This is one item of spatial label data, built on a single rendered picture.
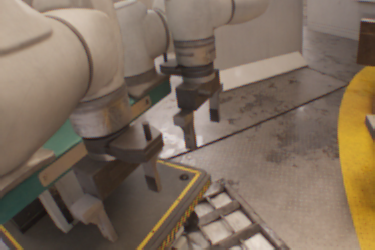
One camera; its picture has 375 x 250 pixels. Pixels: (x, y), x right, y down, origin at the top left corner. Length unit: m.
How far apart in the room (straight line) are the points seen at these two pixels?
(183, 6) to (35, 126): 0.39
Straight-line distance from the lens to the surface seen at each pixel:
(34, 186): 0.60
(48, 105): 0.19
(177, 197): 0.96
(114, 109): 0.33
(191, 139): 0.59
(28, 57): 0.19
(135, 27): 0.74
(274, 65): 2.89
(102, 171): 0.37
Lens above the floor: 1.02
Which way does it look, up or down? 27 degrees down
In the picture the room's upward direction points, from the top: 8 degrees counter-clockwise
